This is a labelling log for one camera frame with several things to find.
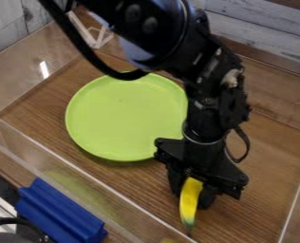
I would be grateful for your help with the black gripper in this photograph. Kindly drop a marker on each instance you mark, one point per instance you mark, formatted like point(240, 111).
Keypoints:
point(191, 158)

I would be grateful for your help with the yellow toy banana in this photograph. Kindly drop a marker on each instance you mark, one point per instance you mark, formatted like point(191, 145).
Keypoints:
point(190, 197)

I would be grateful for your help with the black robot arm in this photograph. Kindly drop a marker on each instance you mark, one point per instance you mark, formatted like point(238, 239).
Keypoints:
point(167, 36)

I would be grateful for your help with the green round plate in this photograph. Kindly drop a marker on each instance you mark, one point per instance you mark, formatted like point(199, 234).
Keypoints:
point(115, 118)

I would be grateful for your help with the blue plastic block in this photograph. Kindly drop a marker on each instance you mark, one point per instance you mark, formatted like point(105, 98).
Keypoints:
point(63, 218)

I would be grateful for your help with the clear acrylic enclosure wall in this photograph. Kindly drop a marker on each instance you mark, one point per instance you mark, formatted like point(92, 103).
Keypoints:
point(43, 72)

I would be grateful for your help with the clear acrylic corner bracket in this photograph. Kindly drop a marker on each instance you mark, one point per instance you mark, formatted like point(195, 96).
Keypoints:
point(96, 36)

